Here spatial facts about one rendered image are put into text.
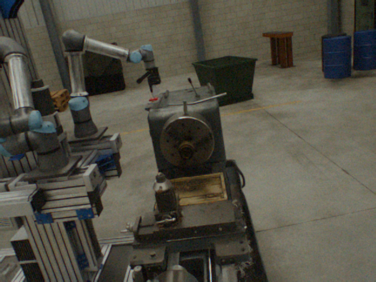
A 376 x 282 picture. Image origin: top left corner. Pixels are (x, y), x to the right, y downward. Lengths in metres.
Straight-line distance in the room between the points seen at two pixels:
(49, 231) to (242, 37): 10.86
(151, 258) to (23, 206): 0.70
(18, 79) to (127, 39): 10.46
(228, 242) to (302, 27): 11.96
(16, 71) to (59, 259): 1.22
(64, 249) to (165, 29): 10.26
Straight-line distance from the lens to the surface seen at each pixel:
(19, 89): 1.50
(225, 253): 1.30
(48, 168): 1.71
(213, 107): 1.98
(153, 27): 11.86
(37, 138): 1.69
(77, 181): 1.69
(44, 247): 2.28
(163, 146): 1.89
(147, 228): 1.41
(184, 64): 11.97
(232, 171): 2.69
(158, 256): 1.34
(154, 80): 2.28
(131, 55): 2.09
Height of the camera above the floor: 1.73
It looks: 19 degrees down
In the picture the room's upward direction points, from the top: 10 degrees counter-clockwise
